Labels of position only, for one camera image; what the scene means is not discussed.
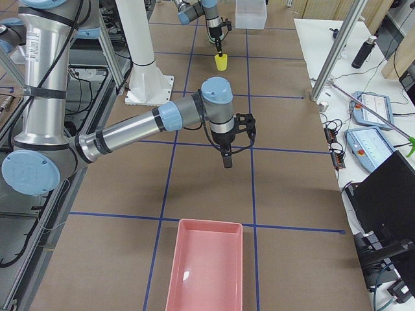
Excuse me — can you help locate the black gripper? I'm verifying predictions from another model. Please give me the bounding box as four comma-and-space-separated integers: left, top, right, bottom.
212, 132, 236, 168
207, 27, 224, 56

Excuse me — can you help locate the yellow plastic cup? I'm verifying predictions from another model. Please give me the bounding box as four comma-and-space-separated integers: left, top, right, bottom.
214, 53, 228, 71

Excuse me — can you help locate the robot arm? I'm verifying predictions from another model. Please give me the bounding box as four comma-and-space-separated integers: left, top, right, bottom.
173, 0, 231, 57
1, 1, 237, 196

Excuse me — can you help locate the translucent plastic bin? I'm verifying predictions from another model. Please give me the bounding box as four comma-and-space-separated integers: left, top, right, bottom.
235, 0, 268, 30

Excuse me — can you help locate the black power strip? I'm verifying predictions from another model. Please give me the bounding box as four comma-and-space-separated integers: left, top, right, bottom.
324, 128, 338, 144
330, 149, 346, 170

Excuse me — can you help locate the pink plastic tray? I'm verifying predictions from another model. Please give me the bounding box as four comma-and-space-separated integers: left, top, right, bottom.
165, 219, 243, 310

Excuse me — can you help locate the lower teach pendant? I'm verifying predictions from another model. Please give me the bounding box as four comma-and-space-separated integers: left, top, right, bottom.
345, 126, 396, 173

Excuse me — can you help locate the teach pendant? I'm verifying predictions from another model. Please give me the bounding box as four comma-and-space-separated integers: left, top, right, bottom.
345, 126, 396, 173
349, 91, 394, 130

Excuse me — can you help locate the black water bottle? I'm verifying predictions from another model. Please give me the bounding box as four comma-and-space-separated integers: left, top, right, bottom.
351, 36, 377, 69

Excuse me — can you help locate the black monitor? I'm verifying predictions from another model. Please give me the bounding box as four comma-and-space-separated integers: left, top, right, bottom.
346, 151, 414, 242

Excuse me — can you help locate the upper teach pendant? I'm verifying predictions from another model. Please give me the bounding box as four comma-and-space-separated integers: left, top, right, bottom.
349, 91, 394, 130

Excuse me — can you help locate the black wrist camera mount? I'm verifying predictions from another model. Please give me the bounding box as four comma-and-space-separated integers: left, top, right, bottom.
233, 113, 256, 139

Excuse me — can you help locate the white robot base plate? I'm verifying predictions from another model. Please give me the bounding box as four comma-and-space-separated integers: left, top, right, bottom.
124, 74, 174, 106

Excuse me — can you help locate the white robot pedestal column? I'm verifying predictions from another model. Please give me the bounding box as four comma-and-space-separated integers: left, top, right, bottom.
115, 0, 155, 75

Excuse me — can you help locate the aluminium frame post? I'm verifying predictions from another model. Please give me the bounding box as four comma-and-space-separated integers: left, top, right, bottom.
310, 0, 368, 102

